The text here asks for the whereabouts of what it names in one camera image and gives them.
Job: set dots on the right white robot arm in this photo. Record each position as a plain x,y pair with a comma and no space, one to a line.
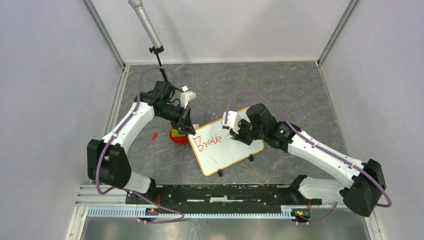
358,184

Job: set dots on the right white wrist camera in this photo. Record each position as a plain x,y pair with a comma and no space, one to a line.
230,120

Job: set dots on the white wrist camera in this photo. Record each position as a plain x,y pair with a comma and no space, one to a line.
230,120
186,96

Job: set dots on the green toy brick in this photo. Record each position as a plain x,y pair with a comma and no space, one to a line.
175,133

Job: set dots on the red marker cap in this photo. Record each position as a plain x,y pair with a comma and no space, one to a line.
154,136

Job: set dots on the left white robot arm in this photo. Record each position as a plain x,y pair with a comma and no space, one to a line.
107,160

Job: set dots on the silver microphone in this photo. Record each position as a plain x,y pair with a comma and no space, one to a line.
142,15

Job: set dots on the yellow framed whiteboard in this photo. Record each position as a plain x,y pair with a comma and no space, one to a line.
214,152

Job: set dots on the red toy plate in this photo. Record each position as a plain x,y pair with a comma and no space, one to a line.
181,139

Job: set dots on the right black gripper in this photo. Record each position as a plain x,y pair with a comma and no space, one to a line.
239,136

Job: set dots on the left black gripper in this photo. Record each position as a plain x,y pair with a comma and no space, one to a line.
186,124

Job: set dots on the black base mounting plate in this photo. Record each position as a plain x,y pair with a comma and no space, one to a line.
228,198

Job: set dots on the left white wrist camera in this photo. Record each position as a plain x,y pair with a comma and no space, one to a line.
186,96

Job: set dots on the slotted cable duct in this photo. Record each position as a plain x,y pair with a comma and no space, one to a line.
142,212

